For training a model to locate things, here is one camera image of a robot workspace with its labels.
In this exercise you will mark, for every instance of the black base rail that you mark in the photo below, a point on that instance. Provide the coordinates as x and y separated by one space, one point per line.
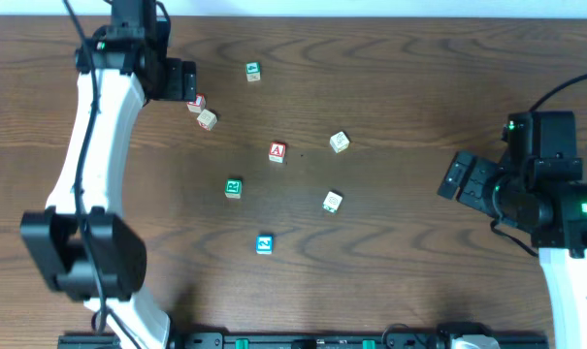
398 336

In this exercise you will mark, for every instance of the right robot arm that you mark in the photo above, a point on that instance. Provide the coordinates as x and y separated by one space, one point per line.
537 188

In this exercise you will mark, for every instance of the plain wooden picture block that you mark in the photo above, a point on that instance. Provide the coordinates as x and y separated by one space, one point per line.
207 119

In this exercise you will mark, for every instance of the blue number 2 block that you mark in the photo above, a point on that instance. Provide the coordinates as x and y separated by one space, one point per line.
264 244

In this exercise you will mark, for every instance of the red letter A block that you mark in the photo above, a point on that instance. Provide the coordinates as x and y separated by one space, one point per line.
277 152

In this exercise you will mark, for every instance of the red letter I block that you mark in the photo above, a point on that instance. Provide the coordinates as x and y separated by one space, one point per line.
198 105

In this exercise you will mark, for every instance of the white green sided block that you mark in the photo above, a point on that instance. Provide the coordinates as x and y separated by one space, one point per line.
332 202

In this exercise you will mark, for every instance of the yellow sided wooden block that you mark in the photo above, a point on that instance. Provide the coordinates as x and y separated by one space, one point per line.
339 141

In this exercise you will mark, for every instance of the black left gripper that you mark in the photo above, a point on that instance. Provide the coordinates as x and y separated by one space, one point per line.
181 79

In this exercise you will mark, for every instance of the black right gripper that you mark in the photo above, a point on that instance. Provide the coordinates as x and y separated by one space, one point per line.
468 179

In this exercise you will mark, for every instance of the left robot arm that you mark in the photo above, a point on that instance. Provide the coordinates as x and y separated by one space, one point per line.
79 241

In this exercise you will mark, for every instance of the green top block far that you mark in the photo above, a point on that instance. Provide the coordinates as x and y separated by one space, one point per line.
253 71

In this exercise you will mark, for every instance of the green letter R block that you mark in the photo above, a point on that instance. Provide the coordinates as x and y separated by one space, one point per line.
233 188

